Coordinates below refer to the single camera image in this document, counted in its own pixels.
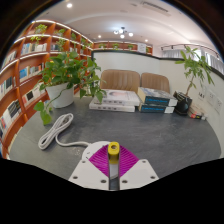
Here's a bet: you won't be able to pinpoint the small yellow charger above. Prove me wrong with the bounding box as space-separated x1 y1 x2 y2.
107 141 121 166

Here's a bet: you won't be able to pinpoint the coiled white power cable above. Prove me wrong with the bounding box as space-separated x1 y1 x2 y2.
37 113 91 151

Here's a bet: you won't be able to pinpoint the ceiling air vent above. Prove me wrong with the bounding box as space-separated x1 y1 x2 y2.
139 0 171 14

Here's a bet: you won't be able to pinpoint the orange bookshelf unit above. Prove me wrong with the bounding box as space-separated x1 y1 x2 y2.
0 19 154 158

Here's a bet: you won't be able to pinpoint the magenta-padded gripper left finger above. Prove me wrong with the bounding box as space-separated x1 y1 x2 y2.
68 143 112 192

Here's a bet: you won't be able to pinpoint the black track light rail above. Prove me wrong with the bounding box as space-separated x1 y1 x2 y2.
160 43 219 58

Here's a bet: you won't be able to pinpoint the red spine book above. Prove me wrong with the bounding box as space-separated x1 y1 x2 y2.
187 112 205 121

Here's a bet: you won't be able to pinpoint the dark blue thick book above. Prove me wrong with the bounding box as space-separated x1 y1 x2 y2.
138 102 175 114

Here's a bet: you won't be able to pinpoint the thick white book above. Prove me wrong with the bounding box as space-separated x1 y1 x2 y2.
88 99 136 113

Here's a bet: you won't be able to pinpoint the small tree in black pot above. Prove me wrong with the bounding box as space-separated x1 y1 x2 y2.
173 45 216 116

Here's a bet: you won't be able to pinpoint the white curtain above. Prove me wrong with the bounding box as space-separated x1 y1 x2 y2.
161 44 224 75

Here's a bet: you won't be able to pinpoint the leafy plant in white pot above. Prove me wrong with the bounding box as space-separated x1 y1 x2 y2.
33 49 108 126

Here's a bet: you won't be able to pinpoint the ceiling globe chandelier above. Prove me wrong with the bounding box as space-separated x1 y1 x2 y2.
113 26 134 39

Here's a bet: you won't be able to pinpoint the recessed ceiling lights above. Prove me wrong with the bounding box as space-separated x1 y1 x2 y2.
63 1 150 43

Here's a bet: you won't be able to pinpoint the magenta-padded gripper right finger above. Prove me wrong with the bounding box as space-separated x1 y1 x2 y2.
118 144 160 192

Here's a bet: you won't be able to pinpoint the white wall socket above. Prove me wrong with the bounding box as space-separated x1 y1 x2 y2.
205 89 216 106
214 96 224 114

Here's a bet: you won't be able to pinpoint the clear sign stand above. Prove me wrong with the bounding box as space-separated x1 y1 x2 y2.
197 83 206 101

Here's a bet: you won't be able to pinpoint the tan padded chair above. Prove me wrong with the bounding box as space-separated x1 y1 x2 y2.
99 68 141 94
140 72 171 94

